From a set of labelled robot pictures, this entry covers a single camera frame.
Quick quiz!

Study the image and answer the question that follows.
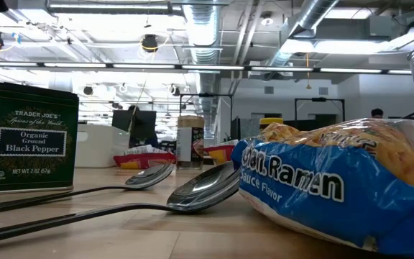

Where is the tan-lid spice jar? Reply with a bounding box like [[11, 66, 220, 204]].
[[176, 114, 206, 171]]

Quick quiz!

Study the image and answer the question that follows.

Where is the yellow-lid spice jar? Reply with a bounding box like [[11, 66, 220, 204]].
[[259, 117, 285, 131]]

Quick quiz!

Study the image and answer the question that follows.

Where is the green black pepper tin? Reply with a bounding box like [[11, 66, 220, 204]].
[[0, 82, 81, 195]]

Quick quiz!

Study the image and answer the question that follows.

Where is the red ramen packet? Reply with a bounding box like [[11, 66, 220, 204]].
[[203, 139, 239, 165], [112, 145, 178, 170]]

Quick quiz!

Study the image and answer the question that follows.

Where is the black computer monitor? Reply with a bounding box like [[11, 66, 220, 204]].
[[111, 109, 136, 132], [133, 110, 157, 140]]

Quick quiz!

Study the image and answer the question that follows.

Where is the long ceiling light bar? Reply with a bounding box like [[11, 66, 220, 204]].
[[0, 60, 413, 76]]

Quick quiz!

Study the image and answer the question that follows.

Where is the white plastic bin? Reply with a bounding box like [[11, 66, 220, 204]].
[[74, 124, 131, 168]]

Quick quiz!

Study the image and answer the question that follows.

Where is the blue ramen packet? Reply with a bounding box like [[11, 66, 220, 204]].
[[230, 117, 414, 258]]

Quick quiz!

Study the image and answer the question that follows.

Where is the dark-handled metal spoon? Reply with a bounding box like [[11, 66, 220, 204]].
[[0, 161, 240, 246], [0, 163, 175, 217]]

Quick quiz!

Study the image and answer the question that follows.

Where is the yellow hanging cord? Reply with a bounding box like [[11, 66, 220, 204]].
[[305, 53, 311, 90]]

